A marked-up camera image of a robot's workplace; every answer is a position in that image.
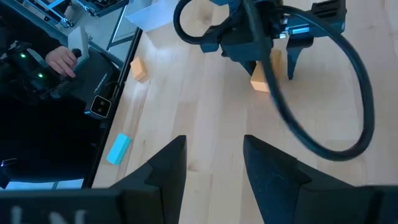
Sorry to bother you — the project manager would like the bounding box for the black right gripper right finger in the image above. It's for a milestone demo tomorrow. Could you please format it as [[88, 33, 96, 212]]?
[[243, 134, 374, 224]]

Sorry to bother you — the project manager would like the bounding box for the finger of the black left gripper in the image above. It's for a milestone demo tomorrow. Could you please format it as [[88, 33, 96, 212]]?
[[285, 35, 314, 81], [239, 59, 259, 78]]

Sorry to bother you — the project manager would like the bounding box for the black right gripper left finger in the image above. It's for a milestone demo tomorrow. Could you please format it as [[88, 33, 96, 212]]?
[[109, 135, 188, 224]]

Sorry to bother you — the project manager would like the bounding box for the orange rectangular block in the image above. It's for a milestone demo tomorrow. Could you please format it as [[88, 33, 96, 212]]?
[[250, 49, 283, 93], [129, 56, 147, 82]]

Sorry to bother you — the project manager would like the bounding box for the black leader arm base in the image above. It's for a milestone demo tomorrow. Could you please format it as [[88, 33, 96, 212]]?
[[70, 46, 122, 121]]

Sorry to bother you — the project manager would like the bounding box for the person's forearm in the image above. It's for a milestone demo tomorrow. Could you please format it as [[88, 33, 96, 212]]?
[[0, 18, 60, 63]]

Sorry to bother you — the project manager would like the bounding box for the teal rectangular block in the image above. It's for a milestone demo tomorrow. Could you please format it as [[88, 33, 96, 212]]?
[[106, 133, 133, 166]]

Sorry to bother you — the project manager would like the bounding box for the clear plastic bin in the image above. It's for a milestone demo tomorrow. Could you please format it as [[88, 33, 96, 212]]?
[[124, 0, 170, 32]]

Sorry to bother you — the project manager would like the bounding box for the person's hand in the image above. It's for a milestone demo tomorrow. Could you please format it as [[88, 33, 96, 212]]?
[[45, 45, 78, 78]]

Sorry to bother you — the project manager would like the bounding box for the pale grey post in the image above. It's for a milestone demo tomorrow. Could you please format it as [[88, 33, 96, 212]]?
[[67, 26, 91, 63]]

